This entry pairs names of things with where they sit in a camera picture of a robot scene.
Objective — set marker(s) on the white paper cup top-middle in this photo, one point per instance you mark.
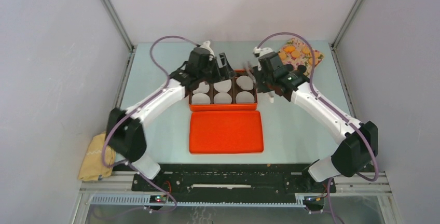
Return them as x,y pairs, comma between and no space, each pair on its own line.
223,86

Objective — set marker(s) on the floral tray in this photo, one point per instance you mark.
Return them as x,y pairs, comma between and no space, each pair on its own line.
303,60

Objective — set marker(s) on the yellow cloth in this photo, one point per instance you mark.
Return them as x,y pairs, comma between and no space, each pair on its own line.
92,168

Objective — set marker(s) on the metal tongs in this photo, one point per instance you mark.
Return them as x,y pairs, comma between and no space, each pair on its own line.
248,68

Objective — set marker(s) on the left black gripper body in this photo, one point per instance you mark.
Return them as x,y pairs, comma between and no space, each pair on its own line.
202,75

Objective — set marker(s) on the black sandwich cookie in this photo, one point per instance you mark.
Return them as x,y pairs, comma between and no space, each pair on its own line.
302,68
289,67

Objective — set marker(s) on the white paper cup bottom-right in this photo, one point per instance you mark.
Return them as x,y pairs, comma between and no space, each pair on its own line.
245,97

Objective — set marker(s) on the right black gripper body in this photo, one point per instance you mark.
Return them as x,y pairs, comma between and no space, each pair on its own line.
263,82

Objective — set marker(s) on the white paper cup top-right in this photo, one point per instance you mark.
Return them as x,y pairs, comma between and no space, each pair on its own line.
245,83

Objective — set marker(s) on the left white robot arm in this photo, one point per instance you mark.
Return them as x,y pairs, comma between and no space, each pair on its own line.
125,127

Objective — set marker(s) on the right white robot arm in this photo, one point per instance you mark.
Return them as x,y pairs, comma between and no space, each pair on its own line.
357,142

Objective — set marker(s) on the white paper cup bottom-middle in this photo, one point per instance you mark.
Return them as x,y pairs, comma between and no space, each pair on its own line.
222,98

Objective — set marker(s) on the orange tin lid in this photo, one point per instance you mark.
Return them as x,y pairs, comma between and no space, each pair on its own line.
226,132

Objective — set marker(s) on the orange cookie tin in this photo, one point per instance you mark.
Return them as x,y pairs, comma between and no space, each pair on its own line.
233,92

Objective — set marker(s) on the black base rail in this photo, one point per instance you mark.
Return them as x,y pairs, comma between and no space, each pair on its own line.
238,183

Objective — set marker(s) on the white paper cup bottom-left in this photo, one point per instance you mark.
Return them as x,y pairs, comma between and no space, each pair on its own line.
200,98

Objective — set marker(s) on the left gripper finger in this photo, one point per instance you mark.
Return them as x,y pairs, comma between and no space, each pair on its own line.
225,70
214,72

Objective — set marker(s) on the white paper cup top-left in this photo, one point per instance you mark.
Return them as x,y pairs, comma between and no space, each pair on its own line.
202,88

